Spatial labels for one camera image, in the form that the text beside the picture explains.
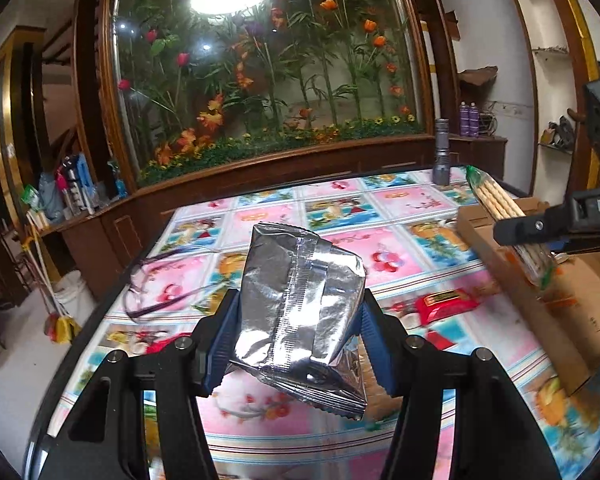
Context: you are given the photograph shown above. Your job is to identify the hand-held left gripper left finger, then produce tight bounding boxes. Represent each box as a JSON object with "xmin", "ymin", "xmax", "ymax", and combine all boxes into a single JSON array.
[{"xmin": 37, "ymin": 287, "xmax": 241, "ymax": 480}]

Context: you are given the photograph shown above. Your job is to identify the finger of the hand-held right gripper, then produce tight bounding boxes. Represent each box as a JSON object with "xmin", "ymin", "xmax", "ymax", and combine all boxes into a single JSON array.
[{"xmin": 492, "ymin": 203, "xmax": 576, "ymax": 248}]

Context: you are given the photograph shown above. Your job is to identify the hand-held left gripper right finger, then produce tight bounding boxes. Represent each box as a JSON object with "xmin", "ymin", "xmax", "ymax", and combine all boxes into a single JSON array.
[{"xmin": 362, "ymin": 292, "xmax": 563, "ymax": 480}]

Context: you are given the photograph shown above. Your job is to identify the biscuit stick packet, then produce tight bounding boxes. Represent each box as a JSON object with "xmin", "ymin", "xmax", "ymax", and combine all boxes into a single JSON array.
[{"xmin": 464, "ymin": 165, "xmax": 561, "ymax": 288}]

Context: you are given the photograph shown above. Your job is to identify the silver foil snack packet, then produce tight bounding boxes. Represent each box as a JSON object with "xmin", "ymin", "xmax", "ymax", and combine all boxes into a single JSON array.
[{"xmin": 228, "ymin": 221, "xmax": 368, "ymax": 420}]

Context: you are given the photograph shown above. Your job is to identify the cardboard box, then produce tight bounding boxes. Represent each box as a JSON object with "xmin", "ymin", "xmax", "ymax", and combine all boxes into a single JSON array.
[{"xmin": 455, "ymin": 196, "xmax": 600, "ymax": 396}]

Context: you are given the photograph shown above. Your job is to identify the red snack packet gold label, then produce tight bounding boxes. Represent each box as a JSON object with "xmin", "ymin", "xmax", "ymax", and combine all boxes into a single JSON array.
[{"xmin": 414, "ymin": 289, "xmax": 482, "ymax": 326}]

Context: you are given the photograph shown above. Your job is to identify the dark eyeglasses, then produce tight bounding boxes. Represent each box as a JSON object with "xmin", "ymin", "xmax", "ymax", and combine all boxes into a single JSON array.
[{"xmin": 121, "ymin": 249, "xmax": 231, "ymax": 322}]

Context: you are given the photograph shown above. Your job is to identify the grey flashlight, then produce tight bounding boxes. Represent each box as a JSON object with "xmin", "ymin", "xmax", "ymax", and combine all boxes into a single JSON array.
[{"xmin": 432, "ymin": 118, "xmax": 454, "ymax": 185}]

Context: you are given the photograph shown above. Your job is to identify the white bucket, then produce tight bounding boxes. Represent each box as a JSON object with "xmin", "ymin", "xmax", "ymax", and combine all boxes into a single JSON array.
[{"xmin": 51, "ymin": 270, "xmax": 99, "ymax": 330}]

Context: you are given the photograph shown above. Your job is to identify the brown wooden slab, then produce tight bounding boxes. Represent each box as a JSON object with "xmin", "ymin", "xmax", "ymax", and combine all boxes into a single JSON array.
[{"xmin": 456, "ymin": 65, "xmax": 499, "ymax": 92}]

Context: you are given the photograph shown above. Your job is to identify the broom with yellow red head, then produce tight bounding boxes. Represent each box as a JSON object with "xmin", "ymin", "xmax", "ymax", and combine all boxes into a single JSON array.
[{"xmin": 21, "ymin": 227, "xmax": 82, "ymax": 345}]

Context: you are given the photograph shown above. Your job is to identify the cyan bottle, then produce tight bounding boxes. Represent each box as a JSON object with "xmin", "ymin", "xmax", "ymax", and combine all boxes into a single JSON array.
[{"xmin": 107, "ymin": 160, "xmax": 129, "ymax": 199}]

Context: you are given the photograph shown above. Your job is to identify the blue white packet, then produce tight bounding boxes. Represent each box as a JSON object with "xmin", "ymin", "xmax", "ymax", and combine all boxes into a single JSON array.
[{"xmin": 76, "ymin": 152, "xmax": 95, "ymax": 212}]

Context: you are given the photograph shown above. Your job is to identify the black white packet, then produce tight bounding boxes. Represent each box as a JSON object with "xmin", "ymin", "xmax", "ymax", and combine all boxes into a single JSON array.
[{"xmin": 59, "ymin": 156, "xmax": 81, "ymax": 217}]

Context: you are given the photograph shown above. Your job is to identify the blue plastic bottle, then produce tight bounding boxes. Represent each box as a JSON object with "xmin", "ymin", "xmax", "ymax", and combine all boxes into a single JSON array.
[{"xmin": 38, "ymin": 172, "xmax": 64, "ymax": 222}]

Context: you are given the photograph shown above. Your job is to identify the glass flower display case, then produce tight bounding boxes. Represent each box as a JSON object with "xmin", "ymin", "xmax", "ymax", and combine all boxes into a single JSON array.
[{"xmin": 99, "ymin": 0, "xmax": 432, "ymax": 187}]

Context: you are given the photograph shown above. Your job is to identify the tools on wall shelf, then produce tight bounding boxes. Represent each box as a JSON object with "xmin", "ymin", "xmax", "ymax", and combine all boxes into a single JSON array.
[{"xmin": 540, "ymin": 115, "xmax": 577, "ymax": 153}]

